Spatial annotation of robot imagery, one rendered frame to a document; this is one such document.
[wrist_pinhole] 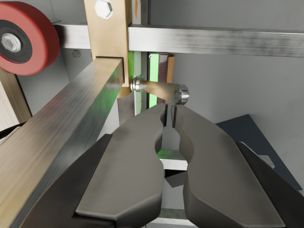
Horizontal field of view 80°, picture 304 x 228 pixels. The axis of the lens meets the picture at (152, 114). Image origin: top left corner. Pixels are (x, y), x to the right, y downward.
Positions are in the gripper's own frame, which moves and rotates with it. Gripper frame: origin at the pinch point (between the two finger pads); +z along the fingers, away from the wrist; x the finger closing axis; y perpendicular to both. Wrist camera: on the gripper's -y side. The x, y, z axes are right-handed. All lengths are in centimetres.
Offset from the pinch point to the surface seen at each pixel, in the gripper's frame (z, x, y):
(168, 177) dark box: 90, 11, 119
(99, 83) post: 5.4, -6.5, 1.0
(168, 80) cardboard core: 94, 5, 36
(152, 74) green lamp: 30.9, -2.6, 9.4
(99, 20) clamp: 14.0, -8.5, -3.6
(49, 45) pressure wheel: 11.3, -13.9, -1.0
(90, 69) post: 9.2, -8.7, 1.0
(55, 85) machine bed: 31.9, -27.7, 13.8
